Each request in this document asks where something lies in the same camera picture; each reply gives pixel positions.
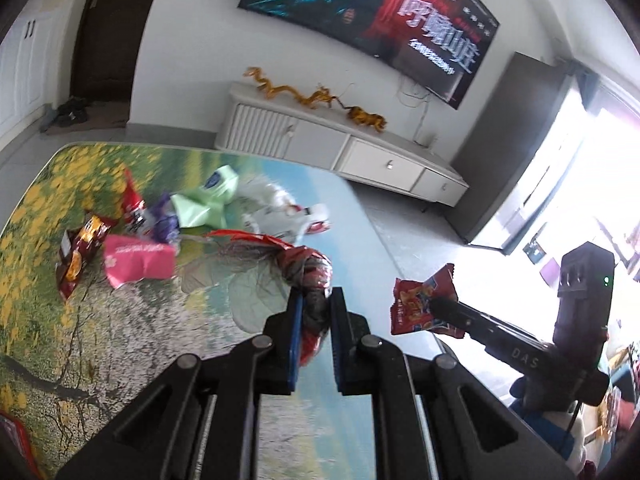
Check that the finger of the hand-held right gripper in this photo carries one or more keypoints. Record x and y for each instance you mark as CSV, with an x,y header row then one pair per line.
x,y
465,317

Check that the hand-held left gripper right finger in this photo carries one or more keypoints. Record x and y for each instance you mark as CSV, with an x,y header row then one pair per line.
x,y
338,340

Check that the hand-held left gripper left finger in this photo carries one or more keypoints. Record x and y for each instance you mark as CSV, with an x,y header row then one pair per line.
x,y
295,340

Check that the small red snack packet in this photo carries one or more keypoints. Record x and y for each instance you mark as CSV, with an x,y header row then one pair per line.
x,y
415,305

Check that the clear plastic bag red print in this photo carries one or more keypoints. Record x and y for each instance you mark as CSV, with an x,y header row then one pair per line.
x,y
305,265

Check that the light green packet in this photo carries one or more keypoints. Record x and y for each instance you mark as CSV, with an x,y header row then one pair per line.
x,y
207,200

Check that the purple wrapper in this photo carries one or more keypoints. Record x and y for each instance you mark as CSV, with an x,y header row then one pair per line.
x,y
164,220

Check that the long red white snack packet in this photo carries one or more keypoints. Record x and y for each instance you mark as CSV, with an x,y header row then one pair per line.
x,y
134,202

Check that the white plastic bag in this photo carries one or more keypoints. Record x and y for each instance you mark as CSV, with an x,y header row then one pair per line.
x,y
272,205

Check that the grey curtain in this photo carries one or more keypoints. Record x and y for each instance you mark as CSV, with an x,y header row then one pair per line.
x,y
515,150

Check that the pink packet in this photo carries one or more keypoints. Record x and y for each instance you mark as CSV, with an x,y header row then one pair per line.
x,y
135,260

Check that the white television cabinet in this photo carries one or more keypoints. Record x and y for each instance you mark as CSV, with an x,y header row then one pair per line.
x,y
310,140

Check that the small golden animal ornament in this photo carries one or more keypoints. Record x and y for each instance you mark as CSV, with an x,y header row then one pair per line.
x,y
367,119

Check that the brown chip packet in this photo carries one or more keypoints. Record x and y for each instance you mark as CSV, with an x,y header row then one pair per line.
x,y
77,255

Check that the golden dragon ornament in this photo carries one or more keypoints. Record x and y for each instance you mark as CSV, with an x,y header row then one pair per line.
x,y
310,96

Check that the brown door mat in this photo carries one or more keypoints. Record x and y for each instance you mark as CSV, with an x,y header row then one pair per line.
x,y
100,122

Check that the black shoes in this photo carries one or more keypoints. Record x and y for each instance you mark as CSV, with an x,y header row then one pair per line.
x,y
70,111

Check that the dark brown door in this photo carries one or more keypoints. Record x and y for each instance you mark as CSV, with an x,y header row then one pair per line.
x,y
110,30

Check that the white wardrobe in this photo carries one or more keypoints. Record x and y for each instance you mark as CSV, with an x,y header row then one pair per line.
x,y
25,70

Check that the wall television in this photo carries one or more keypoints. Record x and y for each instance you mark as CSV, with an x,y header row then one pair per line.
x,y
370,10

